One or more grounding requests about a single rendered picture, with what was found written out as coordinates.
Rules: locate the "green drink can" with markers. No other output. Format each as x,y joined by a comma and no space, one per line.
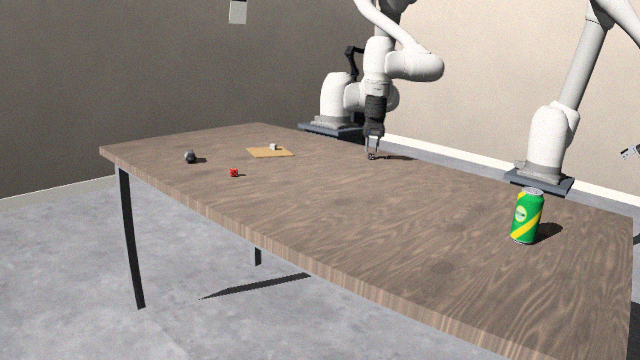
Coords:
527,215

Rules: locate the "tan square mat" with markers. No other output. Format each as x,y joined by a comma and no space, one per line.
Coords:
265,152

